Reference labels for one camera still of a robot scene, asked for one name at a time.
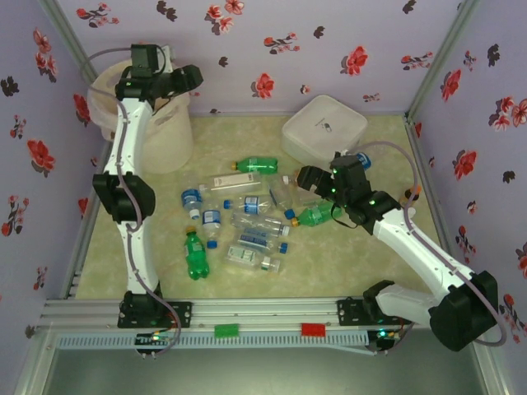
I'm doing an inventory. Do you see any green bottle orange cap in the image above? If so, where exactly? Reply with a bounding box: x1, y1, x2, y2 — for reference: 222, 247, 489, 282
230, 156, 280, 174
291, 201, 345, 228

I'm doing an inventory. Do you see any clear bottle blue cap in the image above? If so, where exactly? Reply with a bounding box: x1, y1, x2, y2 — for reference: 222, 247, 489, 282
268, 183, 297, 219

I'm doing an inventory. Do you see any bottle with blue label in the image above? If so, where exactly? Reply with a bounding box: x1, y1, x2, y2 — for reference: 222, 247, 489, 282
353, 151, 375, 170

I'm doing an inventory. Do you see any clear bottle blue label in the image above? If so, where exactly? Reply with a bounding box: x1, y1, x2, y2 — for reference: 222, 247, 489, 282
222, 195, 275, 215

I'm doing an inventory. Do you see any crushed bottle dark blue label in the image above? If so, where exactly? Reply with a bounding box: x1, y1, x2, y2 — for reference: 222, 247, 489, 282
234, 232, 289, 253

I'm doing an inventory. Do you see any clear bottle green white label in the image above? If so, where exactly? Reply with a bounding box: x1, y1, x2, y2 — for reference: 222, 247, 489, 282
225, 244, 283, 273

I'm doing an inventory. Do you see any blue label bottle blue cap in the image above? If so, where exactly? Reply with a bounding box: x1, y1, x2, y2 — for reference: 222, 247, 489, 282
201, 208, 223, 250

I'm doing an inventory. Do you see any small bottle blue label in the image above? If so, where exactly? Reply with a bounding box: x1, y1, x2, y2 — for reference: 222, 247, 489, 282
180, 187, 203, 219

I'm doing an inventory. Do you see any green bottle yellow cap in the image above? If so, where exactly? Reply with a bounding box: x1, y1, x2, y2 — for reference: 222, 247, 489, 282
183, 225, 211, 281

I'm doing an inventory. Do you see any cream plastic bin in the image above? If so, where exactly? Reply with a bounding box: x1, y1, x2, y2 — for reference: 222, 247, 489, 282
87, 59, 195, 175

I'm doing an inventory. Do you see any white square lidded container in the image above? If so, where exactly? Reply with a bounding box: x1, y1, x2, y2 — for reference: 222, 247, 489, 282
282, 94, 369, 165

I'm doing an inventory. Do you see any brown bottle orange cap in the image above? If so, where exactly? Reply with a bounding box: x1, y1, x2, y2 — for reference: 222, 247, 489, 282
399, 184, 423, 206

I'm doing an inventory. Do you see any black controller board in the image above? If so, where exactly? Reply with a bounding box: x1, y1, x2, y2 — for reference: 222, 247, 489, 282
369, 328, 403, 356
134, 331, 173, 357

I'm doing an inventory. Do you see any lilac left arm cable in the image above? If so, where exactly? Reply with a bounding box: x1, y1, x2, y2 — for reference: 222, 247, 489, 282
80, 47, 184, 359

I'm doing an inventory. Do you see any lilac arm cable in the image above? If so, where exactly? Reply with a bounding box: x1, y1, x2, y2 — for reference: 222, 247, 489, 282
352, 140, 507, 357
80, 47, 184, 359

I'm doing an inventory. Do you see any lilac right arm cable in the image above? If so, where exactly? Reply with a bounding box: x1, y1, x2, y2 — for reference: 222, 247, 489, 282
352, 140, 507, 357

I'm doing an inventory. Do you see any aluminium frame post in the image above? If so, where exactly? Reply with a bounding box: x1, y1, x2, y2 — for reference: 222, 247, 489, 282
405, 0, 483, 124
39, 0, 104, 90

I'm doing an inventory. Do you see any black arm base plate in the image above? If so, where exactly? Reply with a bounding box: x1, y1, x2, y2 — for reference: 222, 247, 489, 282
336, 299, 413, 328
118, 301, 194, 329

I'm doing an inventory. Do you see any aluminium mounting rail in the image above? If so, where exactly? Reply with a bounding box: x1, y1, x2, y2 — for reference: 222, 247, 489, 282
40, 299, 431, 330

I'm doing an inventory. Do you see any white slotted cable duct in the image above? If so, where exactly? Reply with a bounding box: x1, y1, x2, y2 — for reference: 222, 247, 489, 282
55, 332, 370, 351

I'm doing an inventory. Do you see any aluminium frame leg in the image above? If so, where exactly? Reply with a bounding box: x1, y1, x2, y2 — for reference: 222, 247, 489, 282
473, 345, 514, 395
12, 328, 57, 395

